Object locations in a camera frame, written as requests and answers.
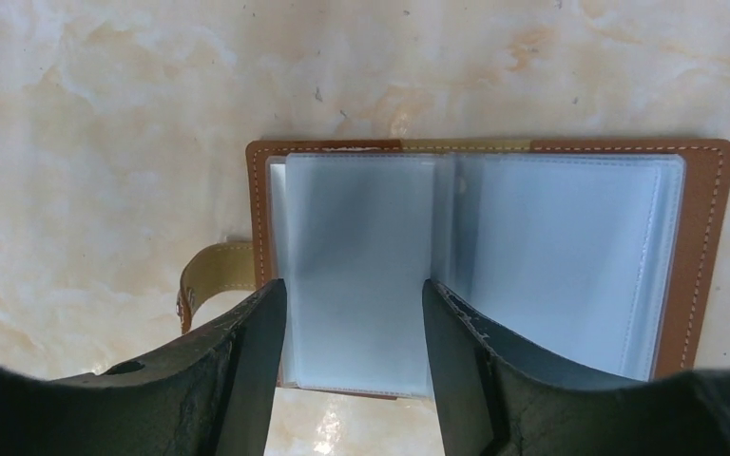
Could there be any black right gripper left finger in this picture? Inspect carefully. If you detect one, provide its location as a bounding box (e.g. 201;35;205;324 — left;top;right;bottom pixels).
0;279;287;455

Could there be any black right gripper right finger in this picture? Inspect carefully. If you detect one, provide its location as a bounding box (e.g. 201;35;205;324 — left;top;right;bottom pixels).
422;280;730;455

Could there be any brown leather card holder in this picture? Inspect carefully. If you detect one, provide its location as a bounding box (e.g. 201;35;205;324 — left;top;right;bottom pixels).
177;139;730;401

